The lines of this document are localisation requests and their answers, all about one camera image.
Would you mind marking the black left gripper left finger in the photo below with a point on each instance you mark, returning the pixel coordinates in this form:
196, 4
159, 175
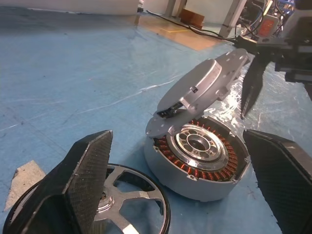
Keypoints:
80, 180

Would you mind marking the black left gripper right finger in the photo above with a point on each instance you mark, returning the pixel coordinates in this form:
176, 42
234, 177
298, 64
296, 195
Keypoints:
280, 180

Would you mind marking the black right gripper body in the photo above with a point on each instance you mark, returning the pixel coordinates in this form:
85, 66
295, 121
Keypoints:
295, 58

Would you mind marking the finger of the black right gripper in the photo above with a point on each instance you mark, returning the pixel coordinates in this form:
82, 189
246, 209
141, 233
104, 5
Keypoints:
259, 80
248, 90

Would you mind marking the silver spoked rotor black rim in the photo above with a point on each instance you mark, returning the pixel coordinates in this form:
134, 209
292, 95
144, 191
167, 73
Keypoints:
109, 206

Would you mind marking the silver hinged motor lid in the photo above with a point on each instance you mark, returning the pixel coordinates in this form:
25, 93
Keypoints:
207, 73

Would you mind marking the silver motor housing copper windings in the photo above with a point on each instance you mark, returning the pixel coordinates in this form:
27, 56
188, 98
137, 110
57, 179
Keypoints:
170, 180

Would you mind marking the orange and white device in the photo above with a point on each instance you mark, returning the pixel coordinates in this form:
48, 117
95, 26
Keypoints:
267, 25

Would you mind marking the brown wooden box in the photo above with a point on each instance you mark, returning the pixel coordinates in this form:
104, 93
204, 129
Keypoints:
192, 17

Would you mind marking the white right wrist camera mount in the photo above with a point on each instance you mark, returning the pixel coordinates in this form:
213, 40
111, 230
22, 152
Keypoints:
292, 26

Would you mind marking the white metal frame post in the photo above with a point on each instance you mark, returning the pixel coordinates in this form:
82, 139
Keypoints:
230, 17

